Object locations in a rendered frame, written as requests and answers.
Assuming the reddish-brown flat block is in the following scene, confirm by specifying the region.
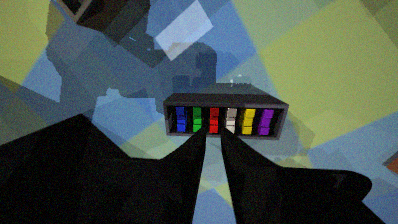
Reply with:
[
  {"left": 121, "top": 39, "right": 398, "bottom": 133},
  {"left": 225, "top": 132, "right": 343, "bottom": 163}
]
[{"left": 387, "top": 157, "right": 398, "bottom": 174}]

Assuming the red fuse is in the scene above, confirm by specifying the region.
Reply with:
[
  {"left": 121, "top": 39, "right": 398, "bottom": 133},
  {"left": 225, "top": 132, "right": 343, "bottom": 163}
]
[{"left": 210, "top": 107, "right": 219, "bottom": 133}]

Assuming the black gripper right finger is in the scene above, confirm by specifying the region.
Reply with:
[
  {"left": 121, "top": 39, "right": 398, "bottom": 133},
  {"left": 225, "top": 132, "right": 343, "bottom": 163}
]
[{"left": 221, "top": 128, "right": 372, "bottom": 224}]

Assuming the white fuse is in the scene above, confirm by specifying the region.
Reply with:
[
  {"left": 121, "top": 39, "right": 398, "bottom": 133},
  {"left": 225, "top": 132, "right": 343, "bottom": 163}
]
[{"left": 224, "top": 107, "right": 237, "bottom": 134}]

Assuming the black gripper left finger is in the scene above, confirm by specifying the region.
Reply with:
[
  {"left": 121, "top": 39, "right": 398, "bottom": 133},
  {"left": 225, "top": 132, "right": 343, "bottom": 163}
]
[{"left": 97, "top": 127, "right": 206, "bottom": 224}]

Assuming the beige rectangular tray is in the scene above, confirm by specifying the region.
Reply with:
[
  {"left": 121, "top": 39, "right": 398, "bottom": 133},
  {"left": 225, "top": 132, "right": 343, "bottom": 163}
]
[{"left": 55, "top": 0, "right": 130, "bottom": 32}]

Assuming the green fuse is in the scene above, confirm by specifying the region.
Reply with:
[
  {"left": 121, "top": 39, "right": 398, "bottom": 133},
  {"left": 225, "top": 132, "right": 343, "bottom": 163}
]
[{"left": 193, "top": 106, "right": 202, "bottom": 132}]

